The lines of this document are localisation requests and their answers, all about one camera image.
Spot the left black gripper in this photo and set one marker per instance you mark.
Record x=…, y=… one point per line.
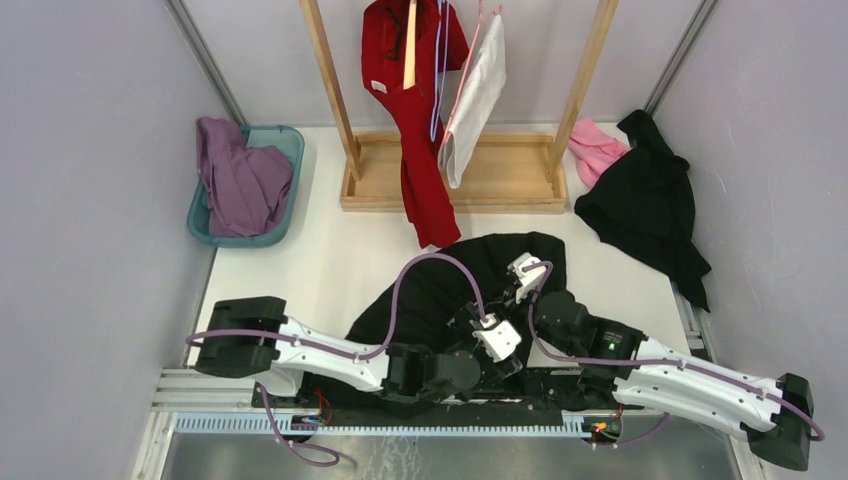
x=497, y=374

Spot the black garment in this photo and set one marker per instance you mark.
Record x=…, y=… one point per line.
x=430, y=294
x=643, y=204

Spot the white garment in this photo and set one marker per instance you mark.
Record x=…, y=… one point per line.
x=455, y=156

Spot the wooden hanger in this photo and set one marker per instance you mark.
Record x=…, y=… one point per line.
x=409, y=72

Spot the red skirt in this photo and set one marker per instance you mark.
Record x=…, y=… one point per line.
x=426, y=201

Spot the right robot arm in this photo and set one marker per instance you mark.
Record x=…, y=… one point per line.
x=622, y=364

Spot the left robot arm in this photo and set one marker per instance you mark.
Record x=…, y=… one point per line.
x=254, y=338

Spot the wooden clothes rack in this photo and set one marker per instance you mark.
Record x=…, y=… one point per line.
x=509, y=172

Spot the pink garment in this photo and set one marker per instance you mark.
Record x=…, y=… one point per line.
x=594, y=150

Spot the purple garment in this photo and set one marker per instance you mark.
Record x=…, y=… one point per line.
x=247, y=188

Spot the teal laundry basket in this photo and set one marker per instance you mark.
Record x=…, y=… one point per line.
x=290, y=143

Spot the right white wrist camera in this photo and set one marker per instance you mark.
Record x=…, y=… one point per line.
x=529, y=273

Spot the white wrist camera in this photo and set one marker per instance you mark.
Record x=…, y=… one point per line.
x=529, y=273
x=499, y=337

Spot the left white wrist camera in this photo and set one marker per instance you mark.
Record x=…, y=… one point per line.
x=499, y=337

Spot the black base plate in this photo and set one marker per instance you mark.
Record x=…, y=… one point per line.
x=535, y=396

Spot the aluminium frame rail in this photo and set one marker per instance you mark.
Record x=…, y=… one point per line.
x=217, y=405

